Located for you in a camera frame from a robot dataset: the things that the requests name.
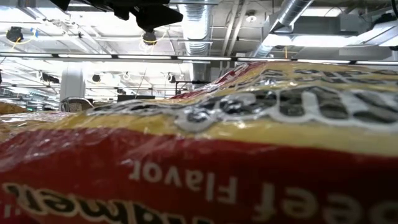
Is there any white column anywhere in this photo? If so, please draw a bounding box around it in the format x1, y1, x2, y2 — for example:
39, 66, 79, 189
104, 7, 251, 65
59, 68, 86, 111

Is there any long ceiling light bar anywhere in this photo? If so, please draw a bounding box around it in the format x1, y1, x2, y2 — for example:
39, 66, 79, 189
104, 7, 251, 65
0, 52, 398, 65

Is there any ribbed silver ceiling duct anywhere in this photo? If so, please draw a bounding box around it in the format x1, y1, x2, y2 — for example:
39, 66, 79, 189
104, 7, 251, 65
177, 0, 216, 82

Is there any brown white sachet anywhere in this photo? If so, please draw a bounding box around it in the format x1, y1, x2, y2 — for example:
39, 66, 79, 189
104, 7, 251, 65
67, 101, 84, 113

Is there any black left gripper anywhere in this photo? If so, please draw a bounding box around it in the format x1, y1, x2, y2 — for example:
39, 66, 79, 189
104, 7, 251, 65
90, 0, 183, 34

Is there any round ceiling fixture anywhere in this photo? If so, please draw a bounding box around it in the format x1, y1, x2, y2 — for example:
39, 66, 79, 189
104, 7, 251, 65
245, 10, 258, 24

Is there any black monitor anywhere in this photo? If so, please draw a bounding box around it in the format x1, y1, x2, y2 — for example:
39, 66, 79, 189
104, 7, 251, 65
117, 94, 156, 101

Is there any smooth silver ceiling duct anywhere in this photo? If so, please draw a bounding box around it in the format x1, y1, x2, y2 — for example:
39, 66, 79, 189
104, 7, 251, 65
251, 0, 315, 58

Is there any red yellow beef ramen packet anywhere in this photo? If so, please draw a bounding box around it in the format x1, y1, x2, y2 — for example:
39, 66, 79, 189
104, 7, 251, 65
0, 60, 398, 224

